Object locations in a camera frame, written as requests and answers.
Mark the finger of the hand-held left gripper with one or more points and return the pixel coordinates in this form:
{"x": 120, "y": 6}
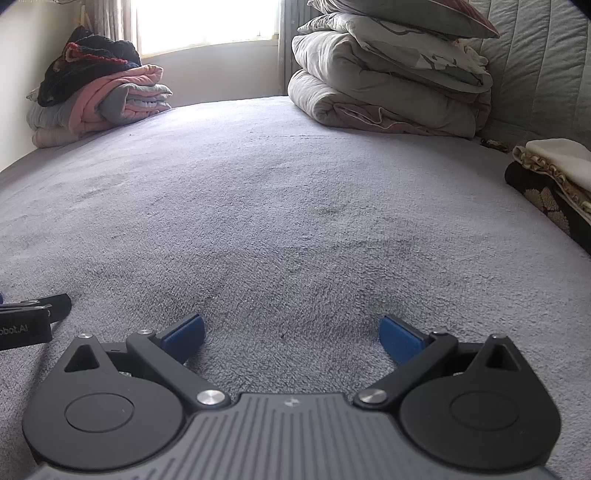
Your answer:
{"x": 57, "y": 307}

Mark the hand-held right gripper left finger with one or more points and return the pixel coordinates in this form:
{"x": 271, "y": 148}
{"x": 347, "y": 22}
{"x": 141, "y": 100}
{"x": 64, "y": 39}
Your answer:
{"x": 184, "y": 337}

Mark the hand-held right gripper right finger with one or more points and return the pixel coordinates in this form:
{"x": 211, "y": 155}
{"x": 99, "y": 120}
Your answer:
{"x": 399, "y": 339}

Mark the tan ribbed frilled top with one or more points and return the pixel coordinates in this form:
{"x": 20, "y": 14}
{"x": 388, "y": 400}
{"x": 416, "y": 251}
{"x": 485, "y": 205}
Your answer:
{"x": 554, "y": 182}

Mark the white shirt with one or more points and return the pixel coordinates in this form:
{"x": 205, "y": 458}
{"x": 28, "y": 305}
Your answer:
{"x": 563, "y": 157}

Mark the grey fleece bed blanket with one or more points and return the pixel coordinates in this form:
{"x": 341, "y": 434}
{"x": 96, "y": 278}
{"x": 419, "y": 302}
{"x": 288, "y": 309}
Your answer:
{"x": 277, "y": 207}

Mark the beige folded cloth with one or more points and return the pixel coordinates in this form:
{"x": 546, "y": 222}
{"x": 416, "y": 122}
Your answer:
{"x": 55, "y": 137}

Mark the grey folded cloth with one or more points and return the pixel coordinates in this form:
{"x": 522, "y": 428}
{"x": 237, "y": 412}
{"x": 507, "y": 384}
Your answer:
{"x": 51, "y": 115}

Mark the dark floral garment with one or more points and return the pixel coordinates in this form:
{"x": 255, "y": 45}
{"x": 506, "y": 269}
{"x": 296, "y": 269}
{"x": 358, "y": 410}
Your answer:
{"x": 545, "y": 207}

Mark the small brown patterned cloth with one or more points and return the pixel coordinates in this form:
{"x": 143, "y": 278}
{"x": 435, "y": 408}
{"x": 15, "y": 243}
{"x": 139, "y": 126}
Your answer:
{"x": 496, "y": 144}

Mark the grey maroon folded duvet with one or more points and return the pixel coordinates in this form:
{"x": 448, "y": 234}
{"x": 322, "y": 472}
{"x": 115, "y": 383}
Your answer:
{"x": 369, "y": 92}

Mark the beige patterned curtain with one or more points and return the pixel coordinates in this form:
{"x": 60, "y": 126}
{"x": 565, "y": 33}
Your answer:
{"x": 108, "y": 23}

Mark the cream floral cloth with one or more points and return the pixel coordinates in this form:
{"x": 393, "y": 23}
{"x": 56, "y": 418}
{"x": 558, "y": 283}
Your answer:
{"x": 473, "y": 57}

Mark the grey printed folded quilt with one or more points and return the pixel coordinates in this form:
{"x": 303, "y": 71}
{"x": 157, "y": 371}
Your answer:
{"x": 392, "y": 46}

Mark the grey quilted headboard cover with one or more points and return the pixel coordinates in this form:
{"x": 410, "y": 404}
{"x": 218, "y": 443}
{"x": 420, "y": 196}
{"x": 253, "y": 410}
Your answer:
{"x": 540, "y": 69}

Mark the grey curtain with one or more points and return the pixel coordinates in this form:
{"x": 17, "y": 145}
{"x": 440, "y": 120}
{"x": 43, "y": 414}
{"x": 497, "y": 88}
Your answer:
{"x": 291, "y": 46}

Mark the bright window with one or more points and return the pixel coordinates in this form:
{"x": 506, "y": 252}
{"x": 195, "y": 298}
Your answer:
{"x": 203, "y": 23}

